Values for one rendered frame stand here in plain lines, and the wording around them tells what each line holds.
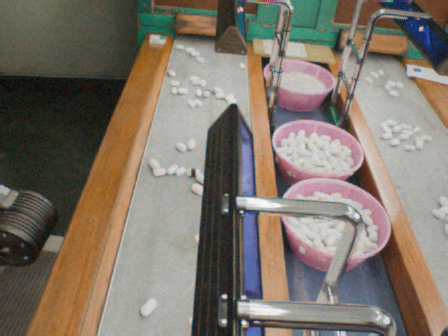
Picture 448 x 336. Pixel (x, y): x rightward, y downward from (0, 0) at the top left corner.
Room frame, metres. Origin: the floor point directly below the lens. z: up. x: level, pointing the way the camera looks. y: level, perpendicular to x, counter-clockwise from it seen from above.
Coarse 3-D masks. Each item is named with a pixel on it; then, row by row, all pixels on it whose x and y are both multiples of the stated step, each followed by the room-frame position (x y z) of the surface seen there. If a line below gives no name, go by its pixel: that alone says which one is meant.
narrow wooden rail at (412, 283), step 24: (336, 72) 1.55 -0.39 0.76; (360, 120) 1.21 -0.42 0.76; (360, 144) 1.08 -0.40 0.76; (360, 168) 1.02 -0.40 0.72; (384, 168) 0.97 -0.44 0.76; (384, 192) 0.86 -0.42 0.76; (408, 240) 0.70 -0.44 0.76; (384, 264) 0.69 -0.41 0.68; (408, 264) 0.63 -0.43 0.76; (408, 288) 0.58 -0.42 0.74; (432, 288) 0.57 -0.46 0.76; (408, 312) 0.54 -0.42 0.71; (432, 312) 0.51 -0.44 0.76
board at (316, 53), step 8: (256, 40) 1.74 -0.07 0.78; (256, 48) 1.66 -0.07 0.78; (312, 48) 1.73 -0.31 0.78; (320, 48) 1.74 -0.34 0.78; (328, 48) 1.75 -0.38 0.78; (264, 56) 1.61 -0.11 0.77; (288, 56) 1.62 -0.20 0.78; (296, 56) 1.63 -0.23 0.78; (312, 56) 1.65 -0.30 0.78; (320, 56) 1.66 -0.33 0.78; (328, 56) 1.67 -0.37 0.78
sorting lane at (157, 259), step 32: (192, 64) 1.52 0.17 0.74; (224, 64) 1.56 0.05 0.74; (160, 96) 1.26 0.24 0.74; (192, 96) 1.28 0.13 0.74; (160, 128) 1.07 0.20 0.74; (192, 128) 1.09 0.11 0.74; (160, 160) 0.92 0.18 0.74; (192, 160) 0.94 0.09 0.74; (160, 192) 0.79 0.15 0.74; (192, 192) 0.81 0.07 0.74; (128, 224) 0.68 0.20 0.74; (160, 224) 0.69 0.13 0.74; (192, 224) 0.70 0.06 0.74; (128, 256) 0.58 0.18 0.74; (160, 256) 0.60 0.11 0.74; (192, 256) 0.61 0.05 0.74; (128, 288) 0.50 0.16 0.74; (160, 288) 0.51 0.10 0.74; (192, 288) 0.52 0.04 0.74; (128, 320) 0.43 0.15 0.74; (160, 320) 0.44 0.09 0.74
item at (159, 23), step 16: (144, 16) 1.74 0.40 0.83; (160, 16) 1.74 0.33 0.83; (144, 32) 1.74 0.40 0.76; (160, 32) 1.75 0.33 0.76; (256, 32) 1.77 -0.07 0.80; (272, 32) 1.77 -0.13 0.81; (304, 32) 1.78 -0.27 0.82; (320, 32) 1.78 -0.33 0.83; (336, 32) 1.79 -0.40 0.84; (336, 48) 1.86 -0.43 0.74
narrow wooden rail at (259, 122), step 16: (256, 64) 1.53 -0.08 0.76; (256, 80) 1.40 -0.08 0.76; (256, 96) 1.29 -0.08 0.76; (256, 112) 1.18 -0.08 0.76; (256, 128) 1.09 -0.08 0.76; (256, 144) 1.01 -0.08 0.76; (256, 160) 0.94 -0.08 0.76; (272, 160) 0.95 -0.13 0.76; (256, 176) 0.87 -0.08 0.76; (272, 176) 0.88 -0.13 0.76; (272, 192) 0.81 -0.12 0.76; (272, 224) 0.70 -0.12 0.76; (272, 240) 0.65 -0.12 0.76; (272, 256) 0.61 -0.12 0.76; (272, 272) 0.57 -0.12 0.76; (272, 288) 0.53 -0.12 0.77
